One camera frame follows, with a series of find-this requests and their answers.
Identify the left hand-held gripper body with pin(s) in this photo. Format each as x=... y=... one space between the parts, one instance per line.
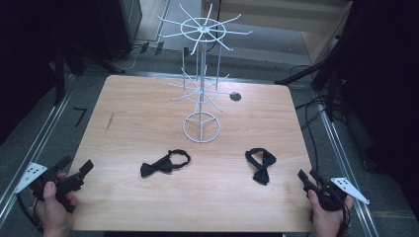
x=70 y=185

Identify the black cabinet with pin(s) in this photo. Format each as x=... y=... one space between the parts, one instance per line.
x=120 y=26

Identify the person's right hand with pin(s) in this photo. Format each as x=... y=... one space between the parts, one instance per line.
x=326 y=222

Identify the black round table grommet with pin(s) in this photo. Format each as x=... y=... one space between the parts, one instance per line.
x=235 y=96

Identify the light wooden furniture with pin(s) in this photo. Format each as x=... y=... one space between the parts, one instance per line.
x=296 y=16

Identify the black metal stand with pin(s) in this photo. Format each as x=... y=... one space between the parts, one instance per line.
x=60 y=75
x=309 y=70

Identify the black bow tie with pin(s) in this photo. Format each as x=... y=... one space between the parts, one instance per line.
x=262 y=171
x=163 y=165

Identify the aluminium floor rail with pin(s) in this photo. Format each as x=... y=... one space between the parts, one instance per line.
x=39 y=144
x=342 y=164

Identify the person's left hand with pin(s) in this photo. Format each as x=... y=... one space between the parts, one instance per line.
x=54 y=215

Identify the black angled floor tape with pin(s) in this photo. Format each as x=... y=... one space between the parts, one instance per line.
x=80 y=116

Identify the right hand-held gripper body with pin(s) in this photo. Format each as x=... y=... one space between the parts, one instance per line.
x=324 y=196

